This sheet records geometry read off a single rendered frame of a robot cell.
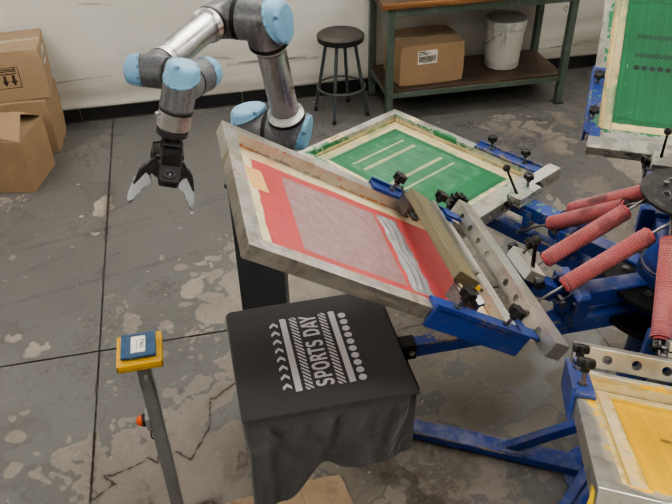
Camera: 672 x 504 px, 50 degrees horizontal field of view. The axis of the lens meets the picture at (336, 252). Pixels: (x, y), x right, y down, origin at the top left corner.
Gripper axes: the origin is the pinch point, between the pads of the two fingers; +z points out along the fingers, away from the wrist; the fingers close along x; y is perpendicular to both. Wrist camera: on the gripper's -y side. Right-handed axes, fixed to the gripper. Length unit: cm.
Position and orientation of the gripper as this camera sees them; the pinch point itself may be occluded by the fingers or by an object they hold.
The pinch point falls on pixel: (160, 208)
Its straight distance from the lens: 175.2
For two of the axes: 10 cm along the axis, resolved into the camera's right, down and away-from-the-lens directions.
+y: -2.2, -5.8, 7.9
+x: -9.4, -1.0, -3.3
